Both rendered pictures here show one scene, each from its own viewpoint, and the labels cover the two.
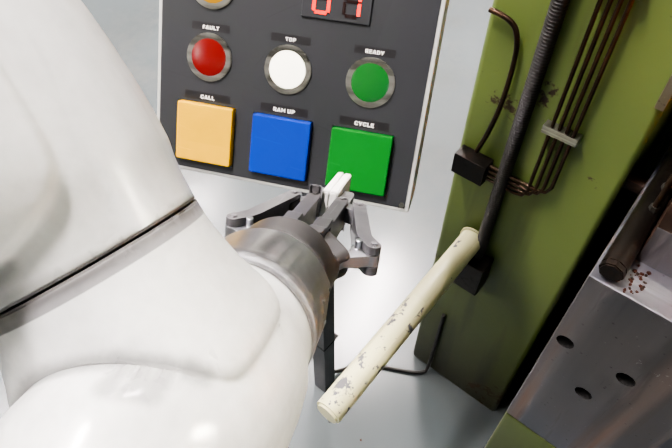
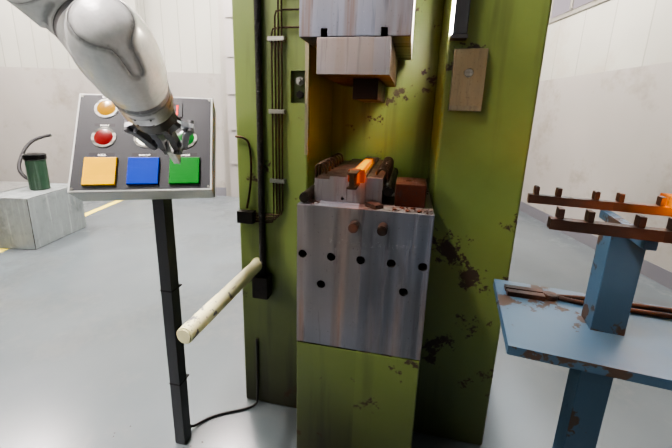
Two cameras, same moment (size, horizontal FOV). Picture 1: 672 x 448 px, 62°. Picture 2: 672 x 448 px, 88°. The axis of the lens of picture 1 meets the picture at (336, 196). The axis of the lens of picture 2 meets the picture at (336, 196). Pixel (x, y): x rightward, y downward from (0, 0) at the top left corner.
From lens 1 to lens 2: 61 cm
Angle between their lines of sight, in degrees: 42
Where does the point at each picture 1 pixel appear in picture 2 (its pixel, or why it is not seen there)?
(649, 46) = (294, 131)
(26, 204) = not seen: outside the picture
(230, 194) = (94, 351)
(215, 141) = (106, 172)
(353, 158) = (181, 168)
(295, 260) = not seen: hidden behind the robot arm
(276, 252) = not seen: hidden behind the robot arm
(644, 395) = (340, 260)
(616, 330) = (316, 227)
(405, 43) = (198, 122)
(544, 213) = (284, 228)
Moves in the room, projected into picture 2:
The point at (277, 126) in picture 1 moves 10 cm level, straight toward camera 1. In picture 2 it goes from (141, 160) to (147, 166)
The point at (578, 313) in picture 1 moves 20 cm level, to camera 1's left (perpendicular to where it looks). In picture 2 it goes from (301, 229) to (230, 239)
